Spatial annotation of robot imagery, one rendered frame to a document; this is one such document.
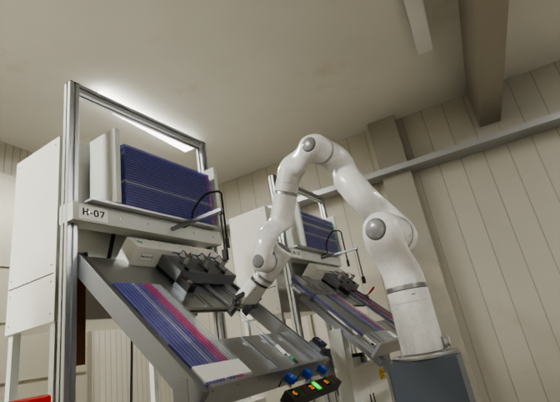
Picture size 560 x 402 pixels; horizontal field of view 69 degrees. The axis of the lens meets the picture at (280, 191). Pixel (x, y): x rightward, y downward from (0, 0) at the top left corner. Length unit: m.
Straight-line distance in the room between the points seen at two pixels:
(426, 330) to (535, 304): 3.20
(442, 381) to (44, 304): 1.30
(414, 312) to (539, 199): 3.40
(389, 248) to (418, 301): 0.16
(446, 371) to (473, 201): 3.41
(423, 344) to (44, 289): 1.28
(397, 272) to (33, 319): 1.26
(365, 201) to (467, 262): 3.12
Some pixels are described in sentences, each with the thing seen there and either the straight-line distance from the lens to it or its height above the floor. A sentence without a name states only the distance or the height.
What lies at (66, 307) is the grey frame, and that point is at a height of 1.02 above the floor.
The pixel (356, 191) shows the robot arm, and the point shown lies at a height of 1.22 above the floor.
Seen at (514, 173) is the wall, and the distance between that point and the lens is 4.60.
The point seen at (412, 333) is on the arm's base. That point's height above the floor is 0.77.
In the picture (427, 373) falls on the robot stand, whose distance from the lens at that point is 1.23.
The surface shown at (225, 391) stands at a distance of 1.19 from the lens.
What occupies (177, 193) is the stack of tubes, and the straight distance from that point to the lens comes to 1.88.
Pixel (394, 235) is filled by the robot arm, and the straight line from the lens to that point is 1.22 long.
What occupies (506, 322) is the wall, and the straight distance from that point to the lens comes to 4.39.
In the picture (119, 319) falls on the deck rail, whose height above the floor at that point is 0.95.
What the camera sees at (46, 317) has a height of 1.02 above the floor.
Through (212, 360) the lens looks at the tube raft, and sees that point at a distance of 1.25.
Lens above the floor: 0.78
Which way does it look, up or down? 21 degrees up
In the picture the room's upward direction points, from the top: 10 degrees counter-clockwise
